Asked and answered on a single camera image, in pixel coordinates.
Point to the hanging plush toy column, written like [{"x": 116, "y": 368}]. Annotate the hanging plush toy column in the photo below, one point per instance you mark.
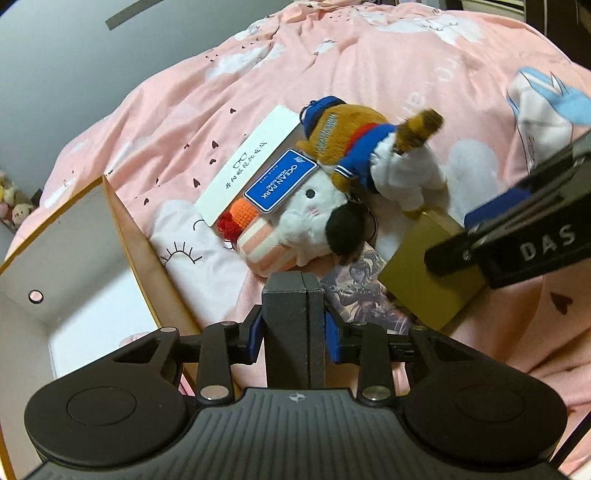
[{"x": 15, "y": 206}]

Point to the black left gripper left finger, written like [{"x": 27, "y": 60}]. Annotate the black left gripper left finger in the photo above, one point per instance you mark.
[{"x": 281, "y": 361}]

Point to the white black-eared plush toy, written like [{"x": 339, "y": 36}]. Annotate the white black-eared plush toy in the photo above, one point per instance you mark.
[{"x": 315, "y": 221}]

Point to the metal keyring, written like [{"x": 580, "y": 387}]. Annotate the metal keyring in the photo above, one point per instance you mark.
[{"x": 371, "y": 221}]

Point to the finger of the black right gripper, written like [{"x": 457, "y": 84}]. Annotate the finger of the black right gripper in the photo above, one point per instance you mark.
[
  {"x": 472, "y": 246},
  {"x": 496, "y": 206}
]

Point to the orange crochet ball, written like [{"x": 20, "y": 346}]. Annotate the orange crochet ball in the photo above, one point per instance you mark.
[{"x": 234, "y": 221}]

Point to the gold square box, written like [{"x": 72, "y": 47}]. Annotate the gold square box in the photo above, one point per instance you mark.
[{"x": 434, "y": 300}]

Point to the open cardboard storage box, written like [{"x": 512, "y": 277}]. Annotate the open cardboard storage box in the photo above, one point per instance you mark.
[{"x": 85, "y": 280}]

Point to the blue Ocean Park tag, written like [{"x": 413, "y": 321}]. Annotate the blue Ocean Park tag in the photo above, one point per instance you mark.
[{"x": 280, "y": 180}]

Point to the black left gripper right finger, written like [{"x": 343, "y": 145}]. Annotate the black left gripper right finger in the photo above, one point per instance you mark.
[{"x": 317, "y": 351}]

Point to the white long glasses box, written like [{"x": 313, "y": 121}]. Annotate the white long glasses box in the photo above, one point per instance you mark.
[{"x": 245, "y": 162}]

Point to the brown sailor plush toy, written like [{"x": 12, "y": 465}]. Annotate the brown sailor plush toy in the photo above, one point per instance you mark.
[{"x": 361, "y": 149}]

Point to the pink cloud-print bedsheet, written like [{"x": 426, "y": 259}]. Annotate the pink cloud-print bedsheet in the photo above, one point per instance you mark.
[{"x": 508, "y": 95}]

